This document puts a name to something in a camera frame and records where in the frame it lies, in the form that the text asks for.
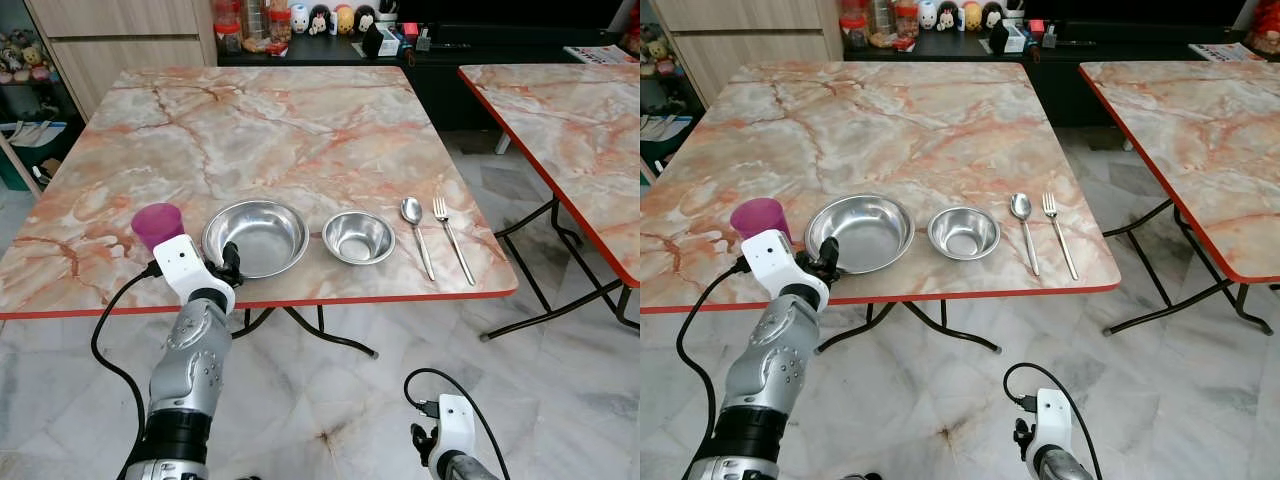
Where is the large steel bowl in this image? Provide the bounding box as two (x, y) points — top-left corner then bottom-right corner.
(202, 200), (311, 280)
(804, 193), (916, 276)

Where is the purple plastic cup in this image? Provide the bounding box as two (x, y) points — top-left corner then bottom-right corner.
(729, 197), (793, 245)
(131, 203), (185, 252)

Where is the marble folding table red edge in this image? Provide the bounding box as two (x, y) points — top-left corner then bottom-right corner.
(458, 63), (641, 342)
(1078, 60), (1280, 337)
(640, 62), (1123, 356)
(0, 66), (520, 361)

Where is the small steel bowl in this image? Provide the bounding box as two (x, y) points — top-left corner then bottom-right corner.
(927, 206), (1002, 261)
(322, 211), (397, 267)

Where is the steel spoon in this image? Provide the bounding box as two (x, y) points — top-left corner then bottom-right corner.
(1009, 192), (1041, 278)
(400, 197), (437, 282)

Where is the steel fork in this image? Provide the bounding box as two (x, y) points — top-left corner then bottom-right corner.
(432, 196), (476, 287)
(1041, 192), (1080, 282)

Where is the tall red-lidded jar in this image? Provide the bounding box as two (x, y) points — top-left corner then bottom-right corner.
(214, 0), (244, 56)
(840, 0), (869, 51)

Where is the light wooden cabinet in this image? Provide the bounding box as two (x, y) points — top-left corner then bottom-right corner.
(650, 0), (846, 106)
(25, 0), (220, 121)

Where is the black sideboard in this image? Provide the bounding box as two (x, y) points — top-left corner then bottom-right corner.
(842, 18), (1280, 129)
(217, 22), (641, 133)

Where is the printed magazine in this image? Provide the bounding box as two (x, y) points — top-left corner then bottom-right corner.
(1189, 42), (1267, 63)
(564, 45), (638, 67)

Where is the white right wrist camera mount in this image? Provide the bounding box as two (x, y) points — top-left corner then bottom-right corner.
(432, 394), (478, 471)
(1033, 388), (1074, 466)

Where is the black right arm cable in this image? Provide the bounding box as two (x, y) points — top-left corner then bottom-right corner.
(404, 368), (512, 480)
(1003, 362), (1105, 480)

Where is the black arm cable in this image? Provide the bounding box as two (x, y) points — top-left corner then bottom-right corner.
(676, 257), (752, 446)
(404, 368), (512, 480)
(91, 262), (164, 473)
(1003, 362), (1105, 480)

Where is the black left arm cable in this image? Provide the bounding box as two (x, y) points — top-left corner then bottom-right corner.
(91, 262), (164, 473)
(676, 257), (752, 446)

